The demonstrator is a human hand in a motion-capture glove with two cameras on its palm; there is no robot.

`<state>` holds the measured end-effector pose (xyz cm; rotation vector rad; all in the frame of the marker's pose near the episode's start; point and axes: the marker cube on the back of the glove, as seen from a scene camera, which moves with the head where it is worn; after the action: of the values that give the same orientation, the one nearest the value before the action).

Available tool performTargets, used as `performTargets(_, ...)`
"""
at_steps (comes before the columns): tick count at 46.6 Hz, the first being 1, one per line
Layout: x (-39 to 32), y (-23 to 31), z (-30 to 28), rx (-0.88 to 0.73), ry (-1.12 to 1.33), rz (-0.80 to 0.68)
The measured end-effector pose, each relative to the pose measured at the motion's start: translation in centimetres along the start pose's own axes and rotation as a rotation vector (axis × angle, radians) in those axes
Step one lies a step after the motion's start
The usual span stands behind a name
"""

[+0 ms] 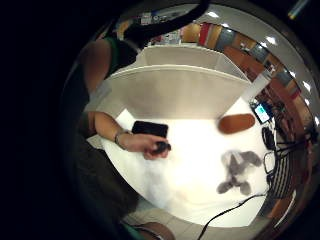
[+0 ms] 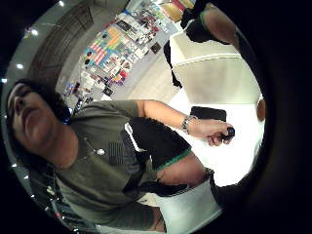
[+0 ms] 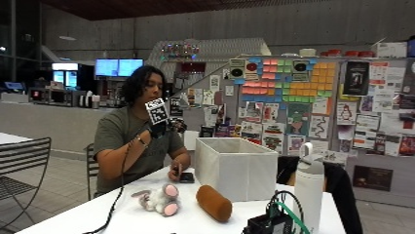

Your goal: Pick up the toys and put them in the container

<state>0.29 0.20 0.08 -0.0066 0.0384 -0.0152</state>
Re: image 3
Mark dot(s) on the black jacket on chair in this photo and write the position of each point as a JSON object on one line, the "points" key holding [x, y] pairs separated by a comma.
{"points": [[343, 191]]}

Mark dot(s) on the brown cylindrical plush pillow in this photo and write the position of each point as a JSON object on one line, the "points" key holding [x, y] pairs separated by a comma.
{"points": [[214, 203]]}

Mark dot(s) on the grey plush mouse pink ears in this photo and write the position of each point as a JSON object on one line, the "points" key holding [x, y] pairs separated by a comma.
{"points": [[158, 200]]}

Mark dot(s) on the black electronic box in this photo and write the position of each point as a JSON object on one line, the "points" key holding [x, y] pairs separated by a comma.
{"points": [[267, 225]]}

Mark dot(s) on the group of wall posters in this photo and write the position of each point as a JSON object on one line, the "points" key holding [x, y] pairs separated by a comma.
{"points": [[367, 117]]}

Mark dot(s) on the blue monitor screen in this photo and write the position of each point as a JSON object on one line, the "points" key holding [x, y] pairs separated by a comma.
{"points": [[130, 67], [106, 67]]}

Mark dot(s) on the dark brown poster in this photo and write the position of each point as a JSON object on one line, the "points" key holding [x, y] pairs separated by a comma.
{"points": [[372, 178]]}

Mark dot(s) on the black metal slatted chair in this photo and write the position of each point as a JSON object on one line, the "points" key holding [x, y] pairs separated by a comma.
{"points": [[21, 169]]}

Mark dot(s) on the black smartphone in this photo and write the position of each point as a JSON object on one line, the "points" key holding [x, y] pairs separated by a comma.
{"points": [[186, 177]]}

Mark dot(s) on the white cube with black markers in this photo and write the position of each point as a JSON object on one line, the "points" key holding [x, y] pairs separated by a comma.
{"points": [[155, 110]]}

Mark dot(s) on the black counter appliance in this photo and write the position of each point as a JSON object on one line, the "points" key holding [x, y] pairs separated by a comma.
{"points": [[52, 96]]}

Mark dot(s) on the grey service counter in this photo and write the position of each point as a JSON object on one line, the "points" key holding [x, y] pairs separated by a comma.
{"points": [[46, 125]]}

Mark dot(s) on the person in grey-green shirt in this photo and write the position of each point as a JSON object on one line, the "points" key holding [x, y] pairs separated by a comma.
{"points": [[118, 130]]}

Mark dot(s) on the white cardboard box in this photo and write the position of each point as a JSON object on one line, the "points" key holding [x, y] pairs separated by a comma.
{"points": [[391, 49]]}

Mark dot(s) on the lit drinks fridge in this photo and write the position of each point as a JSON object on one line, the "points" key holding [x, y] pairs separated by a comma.
{"points": [[65, 76]]}

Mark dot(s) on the black framed poster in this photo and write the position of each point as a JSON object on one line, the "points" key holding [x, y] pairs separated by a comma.
{"points": [[355, 78]]}

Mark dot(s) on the red bowl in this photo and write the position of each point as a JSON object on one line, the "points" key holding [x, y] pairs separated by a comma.
{"points": [[351, 53], [331, 52], [366, 53]]}

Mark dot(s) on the grid of coloured sticky notes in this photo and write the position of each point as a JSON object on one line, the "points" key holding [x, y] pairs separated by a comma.
{"points": [[287, 81]]}

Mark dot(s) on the white fabric storage box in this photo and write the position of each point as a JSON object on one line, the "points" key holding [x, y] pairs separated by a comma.
{"points": [[242, 174]]}

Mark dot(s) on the white water bottle grey lid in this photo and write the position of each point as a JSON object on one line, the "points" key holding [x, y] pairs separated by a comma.
{"points": [[308, 191]]}

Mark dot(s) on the white round container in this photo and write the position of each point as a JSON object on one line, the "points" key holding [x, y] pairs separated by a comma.
{"points": [[307, 52]]}

